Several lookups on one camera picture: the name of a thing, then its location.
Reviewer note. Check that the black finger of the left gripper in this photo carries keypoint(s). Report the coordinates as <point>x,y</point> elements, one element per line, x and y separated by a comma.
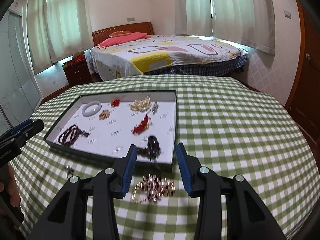
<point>31,130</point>
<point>20,126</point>

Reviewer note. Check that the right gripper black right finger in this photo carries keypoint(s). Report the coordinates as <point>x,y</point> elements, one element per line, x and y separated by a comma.
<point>247,215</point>

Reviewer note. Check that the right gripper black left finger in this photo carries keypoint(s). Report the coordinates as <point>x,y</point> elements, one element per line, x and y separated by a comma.
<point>65,216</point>

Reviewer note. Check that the red knot tassel charm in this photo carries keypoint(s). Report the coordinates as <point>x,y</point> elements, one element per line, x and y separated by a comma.
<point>115,103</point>

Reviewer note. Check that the gold pearl flower brooch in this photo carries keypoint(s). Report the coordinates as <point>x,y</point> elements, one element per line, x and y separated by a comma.
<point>152,188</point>

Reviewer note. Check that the red knot pendant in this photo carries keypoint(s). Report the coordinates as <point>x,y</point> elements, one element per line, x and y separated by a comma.
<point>142,126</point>

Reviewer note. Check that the green white-lined jewelry tray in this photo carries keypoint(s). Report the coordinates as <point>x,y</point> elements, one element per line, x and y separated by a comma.
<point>107,135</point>

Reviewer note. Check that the person's left hand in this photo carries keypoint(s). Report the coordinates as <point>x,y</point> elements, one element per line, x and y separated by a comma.
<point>12,188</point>

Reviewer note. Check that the glass wardrobe door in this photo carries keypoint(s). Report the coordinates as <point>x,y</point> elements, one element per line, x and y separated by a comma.
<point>20,95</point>

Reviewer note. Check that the white jade bangle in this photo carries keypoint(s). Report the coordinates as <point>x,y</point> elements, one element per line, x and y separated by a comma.
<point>91,108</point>

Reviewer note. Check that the dark wooden nightstand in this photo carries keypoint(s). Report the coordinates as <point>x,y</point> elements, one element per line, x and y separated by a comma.
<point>76,70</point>

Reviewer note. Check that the green checkered tablecloth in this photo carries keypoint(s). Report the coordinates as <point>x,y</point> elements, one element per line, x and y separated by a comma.
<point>229,128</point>

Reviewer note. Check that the left white curtain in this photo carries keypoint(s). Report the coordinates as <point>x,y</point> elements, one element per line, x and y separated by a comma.
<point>56,30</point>

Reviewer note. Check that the white curtain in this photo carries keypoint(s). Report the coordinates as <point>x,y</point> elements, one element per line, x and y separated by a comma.
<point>56,30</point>
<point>247,22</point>

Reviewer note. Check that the small silver brooch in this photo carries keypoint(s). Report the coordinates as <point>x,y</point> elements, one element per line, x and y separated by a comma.
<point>155,108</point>

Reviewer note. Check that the brown wooden door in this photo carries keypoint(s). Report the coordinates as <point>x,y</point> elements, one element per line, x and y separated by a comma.
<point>303,101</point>

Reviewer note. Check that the pink pillow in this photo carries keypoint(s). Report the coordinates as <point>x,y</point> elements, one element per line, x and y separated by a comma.
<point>112,41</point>

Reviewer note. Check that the bed with patterned sheet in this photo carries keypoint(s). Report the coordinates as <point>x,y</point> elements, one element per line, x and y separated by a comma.
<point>198,55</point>

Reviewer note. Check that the right white curtain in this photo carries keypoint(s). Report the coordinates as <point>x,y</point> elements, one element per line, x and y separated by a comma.
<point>247,22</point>

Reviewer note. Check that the wall light switch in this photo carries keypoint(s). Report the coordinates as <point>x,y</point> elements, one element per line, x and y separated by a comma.
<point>287,14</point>

